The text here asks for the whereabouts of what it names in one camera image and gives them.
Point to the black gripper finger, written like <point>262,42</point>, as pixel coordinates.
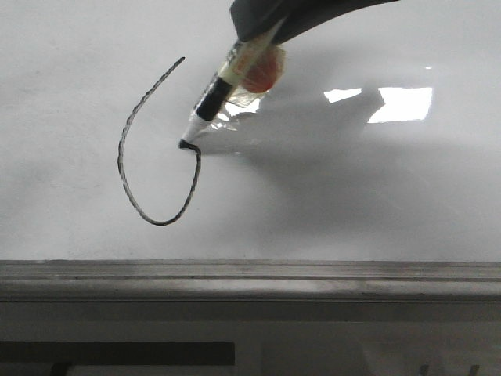
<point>311,14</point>
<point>254,17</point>

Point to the red magnet taped to marker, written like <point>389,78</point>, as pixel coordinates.
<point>262,76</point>

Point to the black and white marker pen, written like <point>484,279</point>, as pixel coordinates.
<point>239,60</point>

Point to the black drawn number six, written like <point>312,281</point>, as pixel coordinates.
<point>125,129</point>

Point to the white whiteboard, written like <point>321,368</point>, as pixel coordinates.
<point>381,141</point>

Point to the grey aluminium whiteboard frame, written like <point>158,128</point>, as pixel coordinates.
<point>247,280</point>

